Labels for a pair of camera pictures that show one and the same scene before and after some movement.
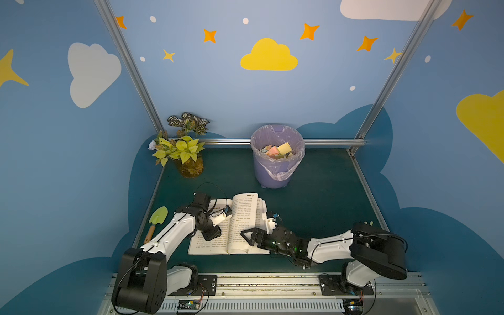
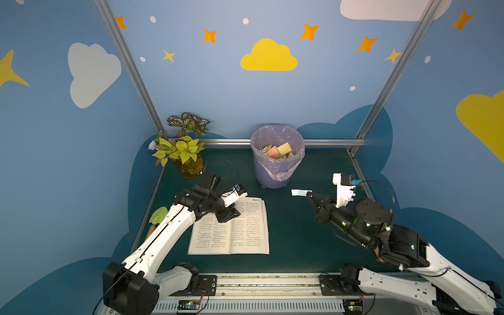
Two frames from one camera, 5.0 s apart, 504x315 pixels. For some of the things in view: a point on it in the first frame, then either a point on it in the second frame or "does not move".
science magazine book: x=247 y=210 does not move
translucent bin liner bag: x=279 y=149 does not move
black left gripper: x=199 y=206 → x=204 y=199
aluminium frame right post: x=429 y=8 does not move
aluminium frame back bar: x=308 y=142 does not move
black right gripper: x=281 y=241 → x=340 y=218
